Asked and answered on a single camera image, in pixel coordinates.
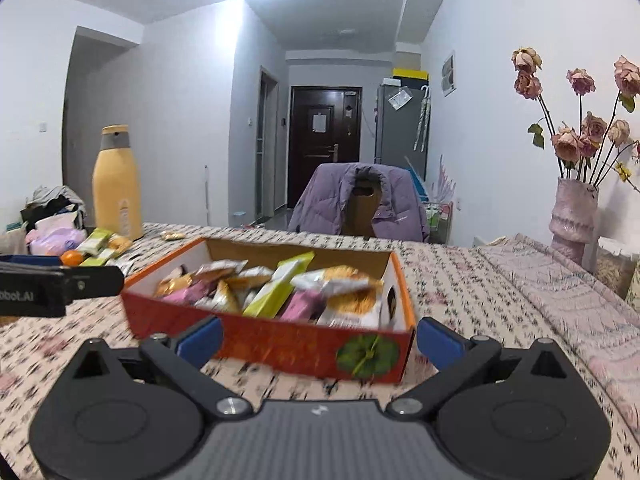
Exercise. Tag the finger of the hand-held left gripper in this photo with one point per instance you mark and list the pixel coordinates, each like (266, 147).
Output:
(95, 282)
(30, 260)

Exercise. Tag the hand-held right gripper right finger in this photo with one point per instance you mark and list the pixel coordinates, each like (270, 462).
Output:
(437, 342)

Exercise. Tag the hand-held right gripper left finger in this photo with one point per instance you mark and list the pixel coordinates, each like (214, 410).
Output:
(202, 342)

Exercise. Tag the orange cardboard box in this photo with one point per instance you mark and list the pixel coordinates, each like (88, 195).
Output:
(280, 345)

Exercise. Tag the pile of assorted snack packets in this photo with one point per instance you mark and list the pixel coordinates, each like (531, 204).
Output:
(350, 305)

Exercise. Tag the green snack bar packet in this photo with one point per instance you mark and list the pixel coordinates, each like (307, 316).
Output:
(96, 241)
(97, 260)

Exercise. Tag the purple plastic bag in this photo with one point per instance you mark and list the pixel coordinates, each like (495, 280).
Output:
(55, 240)

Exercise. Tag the orange tangerine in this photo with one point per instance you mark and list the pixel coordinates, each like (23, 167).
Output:
(71, 258)

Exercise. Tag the orange cracker packet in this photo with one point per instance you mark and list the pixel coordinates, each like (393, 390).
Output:
(121, 243)

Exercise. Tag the pile of clothes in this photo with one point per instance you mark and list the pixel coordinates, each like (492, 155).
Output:
(50, 200)

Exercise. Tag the tall yellow bottle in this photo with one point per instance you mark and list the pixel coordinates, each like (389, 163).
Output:
(117, 195)

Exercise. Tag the small orange snack packet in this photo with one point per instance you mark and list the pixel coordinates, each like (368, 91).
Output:
(173, 235)

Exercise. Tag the pink striped cloth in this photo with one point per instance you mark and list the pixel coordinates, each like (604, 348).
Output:
(565, 290)

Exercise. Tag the wooden chair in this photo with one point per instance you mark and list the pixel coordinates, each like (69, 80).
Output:
(360, 215)

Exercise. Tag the blue folded board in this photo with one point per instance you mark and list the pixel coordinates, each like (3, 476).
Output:
(417, 180)

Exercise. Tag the pink textured vase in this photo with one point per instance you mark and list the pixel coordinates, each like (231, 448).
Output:
(572, 220)

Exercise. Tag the purple padded jacket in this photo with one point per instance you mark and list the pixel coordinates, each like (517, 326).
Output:
(320, 200)

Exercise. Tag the beige lace covered jar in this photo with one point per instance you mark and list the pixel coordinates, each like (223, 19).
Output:
(615, 270)

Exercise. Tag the dark brown door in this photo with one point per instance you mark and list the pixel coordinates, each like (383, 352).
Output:
(302, 170)

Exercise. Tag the glass side door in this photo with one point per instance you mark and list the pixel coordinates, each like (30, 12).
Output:
(268, 145)

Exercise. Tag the grey refrigerator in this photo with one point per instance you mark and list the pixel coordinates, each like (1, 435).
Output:
(395, 135)

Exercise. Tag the folded umbrella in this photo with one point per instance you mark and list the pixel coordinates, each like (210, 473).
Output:
(422, 120)

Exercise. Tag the bunch of dried pink roses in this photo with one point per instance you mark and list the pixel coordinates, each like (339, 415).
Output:
(567, 145)

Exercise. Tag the clear plastic bag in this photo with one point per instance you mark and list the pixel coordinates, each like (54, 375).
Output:
(399, 99)

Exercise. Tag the white paper sheet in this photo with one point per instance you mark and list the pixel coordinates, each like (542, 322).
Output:
(318, 123)

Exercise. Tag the yellow box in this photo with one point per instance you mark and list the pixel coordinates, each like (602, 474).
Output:
(410, 72)

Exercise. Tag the wall poster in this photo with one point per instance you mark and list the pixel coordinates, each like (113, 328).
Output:
(448, 74)

